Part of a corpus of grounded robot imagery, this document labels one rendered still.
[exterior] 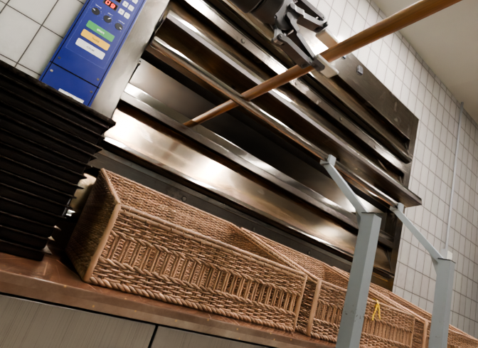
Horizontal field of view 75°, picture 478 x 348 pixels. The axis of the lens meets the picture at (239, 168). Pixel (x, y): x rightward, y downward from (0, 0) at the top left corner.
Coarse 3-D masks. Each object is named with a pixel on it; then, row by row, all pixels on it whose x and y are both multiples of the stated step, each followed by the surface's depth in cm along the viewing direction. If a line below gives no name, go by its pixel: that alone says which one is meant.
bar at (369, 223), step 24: (168, 48) 82; (192, 72) 86; (240, 96) 94; (264, 120) 100; (312, 144) 109; (336, 168) 117; (360, 216) 93; (360, 240) 88; (360, 264) 85; (360, 288) 82; (360, 312) 81; (432, 312) 108; (360, 336) 80; (432, 336) 105
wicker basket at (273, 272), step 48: (96, 192) 90; (144, 192) 109; (96, 240) 62; (144, 240) 63; (192, 240) 68; (240, 240) 117; (144, 288) 62; (192, 288) 68; (240, 288) 74; (288, 288) 82
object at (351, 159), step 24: (168, 24) 109; (192, 48) 117; (216, 72) 125; (240, 72) 123; (264, 96) 133; (288, 120) 144; (312, 120) 144; (336, 144) 153; (360, 168) 168; (384, 192) 187; (408, 192) 185
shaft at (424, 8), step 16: (432, 0) 50; (448, 0) 49; (400, 16) 55; (416, 16) 53; (368, 32) 60; (384, 32) 58; (336, 48) 67; (352, 48) 64; (272, 80) 85; (288, 80) 81; (256, 96) 94; (208, 112) 117
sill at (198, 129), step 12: (132, 96) 113; (144, 96) 116; (156, 108) 118; (168, 108) 120; (180, 120) 123; (192, 120) 126; (204, 132) 128; (228, 144) 134; (240, 156) 137; (252, 156) 141; (264, 168) 144; (288, 180) 152; (312, 192) 160; (324, 204) 165; (336, 204) 170; (348, 216) 174
